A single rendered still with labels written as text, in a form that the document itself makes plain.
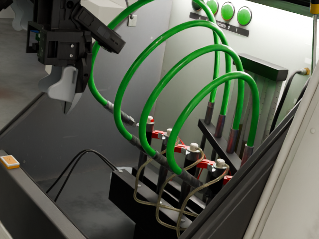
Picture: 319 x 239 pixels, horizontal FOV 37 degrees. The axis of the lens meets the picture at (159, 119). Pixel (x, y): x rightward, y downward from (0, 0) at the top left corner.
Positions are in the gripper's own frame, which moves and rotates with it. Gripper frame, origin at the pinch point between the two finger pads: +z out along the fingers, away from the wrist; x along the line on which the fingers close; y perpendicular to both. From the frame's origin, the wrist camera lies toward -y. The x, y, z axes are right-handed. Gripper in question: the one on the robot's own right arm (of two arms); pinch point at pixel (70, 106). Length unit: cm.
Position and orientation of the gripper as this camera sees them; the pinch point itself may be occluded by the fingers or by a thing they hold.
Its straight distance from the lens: 84.6
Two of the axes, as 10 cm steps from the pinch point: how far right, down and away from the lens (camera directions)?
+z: -1.6, 9.2, 3.5
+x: 6.0, 3.7, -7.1
